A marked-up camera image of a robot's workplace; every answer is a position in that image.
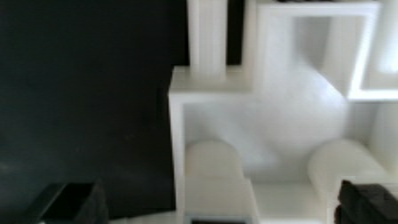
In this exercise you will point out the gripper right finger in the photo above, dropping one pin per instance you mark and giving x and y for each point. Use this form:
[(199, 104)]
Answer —
[(368, 204)]

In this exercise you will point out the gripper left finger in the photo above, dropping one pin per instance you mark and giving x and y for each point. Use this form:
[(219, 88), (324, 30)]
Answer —
[(69, 204)]

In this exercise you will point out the white chair seat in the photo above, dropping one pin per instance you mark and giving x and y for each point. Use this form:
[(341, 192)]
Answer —
[(308, 93)]

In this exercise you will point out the white chair leg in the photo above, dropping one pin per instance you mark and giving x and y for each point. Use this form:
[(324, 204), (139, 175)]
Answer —
[(341, 162), (219, 194)]

